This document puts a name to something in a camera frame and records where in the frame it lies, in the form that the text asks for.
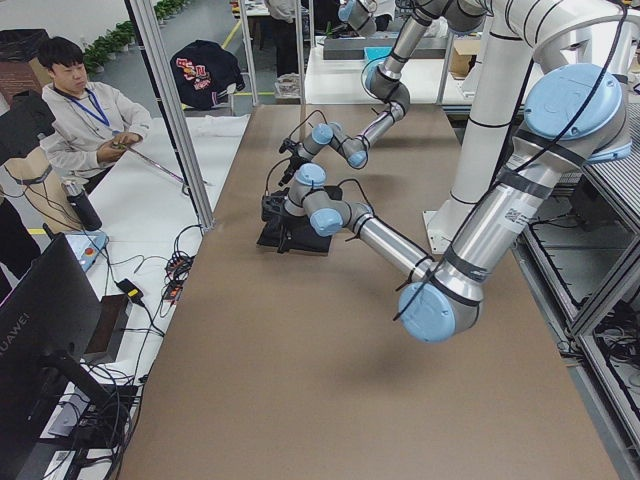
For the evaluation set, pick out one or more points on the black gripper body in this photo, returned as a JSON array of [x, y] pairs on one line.
[[274, 210], [291, 164]]

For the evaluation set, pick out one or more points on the black printed t-shirt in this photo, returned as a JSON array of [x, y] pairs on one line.
[[306, 238]]

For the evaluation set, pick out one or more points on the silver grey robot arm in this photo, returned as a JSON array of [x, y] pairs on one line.
[[383, 83], [552, 96]]

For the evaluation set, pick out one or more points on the metal rod with clamp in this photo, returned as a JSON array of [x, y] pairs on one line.
[[185, 189]]

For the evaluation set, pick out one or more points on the dark navy jacket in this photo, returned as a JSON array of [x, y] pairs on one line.
[[203, 71]]

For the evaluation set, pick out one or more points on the black water bottle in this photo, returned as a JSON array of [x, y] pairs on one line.
[[80, 203]]

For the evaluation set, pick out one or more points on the blue white teach pendant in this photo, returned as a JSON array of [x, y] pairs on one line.
[[87, 246]]

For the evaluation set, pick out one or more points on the seated person grey hoodie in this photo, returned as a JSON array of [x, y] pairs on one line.
[[94, 122]]

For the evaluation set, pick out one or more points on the white central mounting column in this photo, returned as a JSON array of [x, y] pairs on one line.
[[512, 30]]

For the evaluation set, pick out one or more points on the black computer monitor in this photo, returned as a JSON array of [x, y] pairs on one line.
[[47, 322]]

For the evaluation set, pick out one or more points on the aluminium cell frame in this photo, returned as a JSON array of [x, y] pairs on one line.
[[149, 39]]

